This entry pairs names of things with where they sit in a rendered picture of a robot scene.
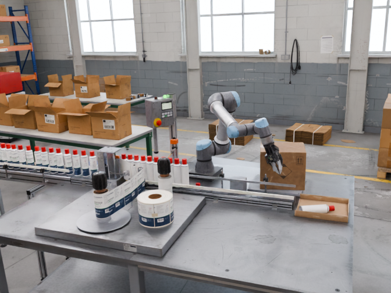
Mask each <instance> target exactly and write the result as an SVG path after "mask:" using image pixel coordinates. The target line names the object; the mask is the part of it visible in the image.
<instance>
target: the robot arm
mask: <svg viewBox="0 0 391 293"><path fill-rule="evenodd" d="M239 106H240V98H239V95H238V93H237V92H236V91H229V92H219V93H215V94H213V95H211V96H210V98H209V100H208V109H209V110H210V111H211V112H212V113H214V114H215V115H216V116H217V117H218V119H219V125H218V132H217V135H216V136H215V138H214V141H211V140H209V139H206V140H200V141H199V142H197V143H196V154H197V162H196V165H195V172H197V173H202V174H206V173H212V172H213V171H214V170H215V167H214V164H213V162H212V156H216V155H224V154H227V153H229V152H230V150H231V147H232V146H231V141H230V139H229V138H237V137H243V136H248V135H256V134H259V137H260V140H261V143H262V145H263V147H264V148H265V151H266V155H265V159H266V162H267V164H270V165H271V166H272V169H273V171H276V172H277V173H278V174H281V172H282V165H283V158H282V156H281V154H280V153H279V147H277V146H276V145H274V140H273V136H272V133H271V130H270V128H269V125H268V122H267V120H266V118H261V119H258V120H256V121H255V123H249V124H241V125H239V124H238V122H237V121H235V119H234V118H233V117H232V114H233V113H234V112H235V110H236V108H238V107H239ZM228 137H229V138H228ZM276 163H277V165H278V167H277V166H276ZM278 168H279V170H278Z"/></svg>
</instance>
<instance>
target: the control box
mask: <svg viewBox="0 0 391 293"><path fill-rule="evenodd" d="M166 101H172V109H168V110H162V108H161V102H166ZM169 111H173V99H172V98H166V99H163V97H158V100H154V98H151V99H145V114H146V122H147V127H150V128H159V127H165V126H171V125H174V118H173V116H172V117H166V118H162V115H161V113H162V112H169ZM158 120H160V121H161V122H162V124H161V125H160V126H157V124H156V122H157V121H158Z"/></svg>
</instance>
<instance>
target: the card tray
mask: <svg viewBox="0 0 391 293"><path fill-rule="evenodd" d="M324 204H327V205H328V206H331V205H333V206H334V207H335V210H334V211H328V213H317V212H308V211H302V210H299V207H300V206H306V205H324ZM294 216H298V217H307V218H312V219H321V220H330V221H339V222H345V223H348V219H349V199H348V198H338V197H332V196H321V195H310V194H300V200H299V203H298V207H297V210H295V214H294Z"/></svg>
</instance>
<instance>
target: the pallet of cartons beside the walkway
mask: <svg viewBox="0 0 391 293"><path fill-rule="evenodd" d="M377 166H378V173H377V179H383V180H385V179H386V174H387V173H391V94H388V98H387V99H386V101H385V104H384V107H383V116H382V126H381V138H380V145H379V153H378V165H377Z"/></svg>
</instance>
